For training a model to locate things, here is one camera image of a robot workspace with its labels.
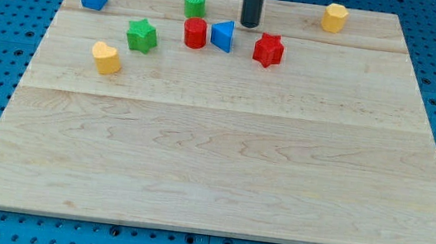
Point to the blue triangle block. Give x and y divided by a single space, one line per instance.
221 35

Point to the red cylinder block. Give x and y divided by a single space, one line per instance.
195 30

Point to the green star block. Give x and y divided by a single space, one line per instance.
141 36

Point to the yellow heart block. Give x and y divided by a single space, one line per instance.
106 58

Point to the light wooden board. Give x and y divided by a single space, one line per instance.
331 146

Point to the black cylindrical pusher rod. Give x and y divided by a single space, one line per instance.
251 13

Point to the red star block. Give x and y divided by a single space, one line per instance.
268 50

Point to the green cylinder block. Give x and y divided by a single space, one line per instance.
194 8

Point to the yellow hexagon block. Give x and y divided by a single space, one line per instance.
334 18

